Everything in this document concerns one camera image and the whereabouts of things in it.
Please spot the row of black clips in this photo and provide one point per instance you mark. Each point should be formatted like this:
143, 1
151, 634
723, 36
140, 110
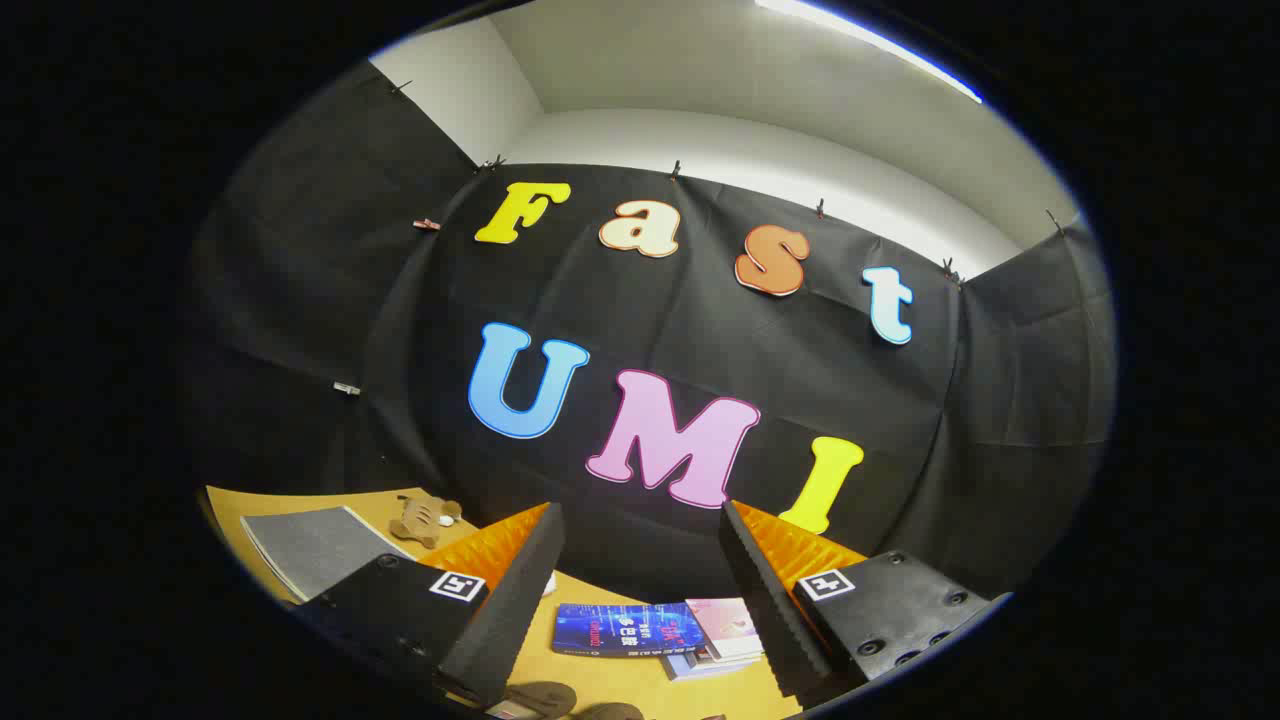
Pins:
676, 172

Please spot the brown plush toy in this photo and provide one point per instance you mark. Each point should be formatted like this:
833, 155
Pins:
420, 517

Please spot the pink cover book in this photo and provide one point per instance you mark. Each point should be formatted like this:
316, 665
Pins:
725, 625

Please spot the blue cover book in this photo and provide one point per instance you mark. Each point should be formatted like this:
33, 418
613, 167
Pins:
620, 630

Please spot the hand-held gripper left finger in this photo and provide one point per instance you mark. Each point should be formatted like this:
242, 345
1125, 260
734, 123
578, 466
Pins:
520, 590

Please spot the black backdrop cloth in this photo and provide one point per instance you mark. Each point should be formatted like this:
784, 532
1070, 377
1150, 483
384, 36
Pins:
700, 330

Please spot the light blue book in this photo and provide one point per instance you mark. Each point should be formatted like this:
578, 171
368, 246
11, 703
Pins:
700, 668

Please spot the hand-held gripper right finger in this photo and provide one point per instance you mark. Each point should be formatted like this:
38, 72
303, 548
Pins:
760, 590

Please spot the brown fuzzy shoe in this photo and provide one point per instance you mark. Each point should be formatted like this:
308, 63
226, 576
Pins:
610, 713
540, 698

